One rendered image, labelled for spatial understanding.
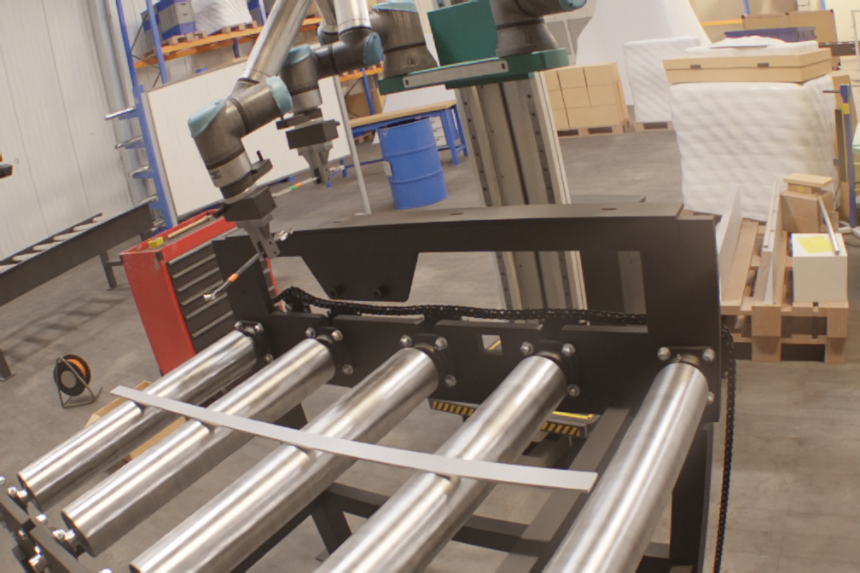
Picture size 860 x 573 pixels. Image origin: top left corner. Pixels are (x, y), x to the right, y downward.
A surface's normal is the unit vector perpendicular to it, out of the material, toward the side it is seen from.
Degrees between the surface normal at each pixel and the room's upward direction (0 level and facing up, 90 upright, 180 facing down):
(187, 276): 90
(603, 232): 90
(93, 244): 90
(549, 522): 0
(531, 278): 90
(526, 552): 0
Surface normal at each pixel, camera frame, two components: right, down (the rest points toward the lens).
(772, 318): -0.53, 0.40
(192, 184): 0.52, 0.18
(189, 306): 0.81, 0.01
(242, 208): -0.52, 0.58
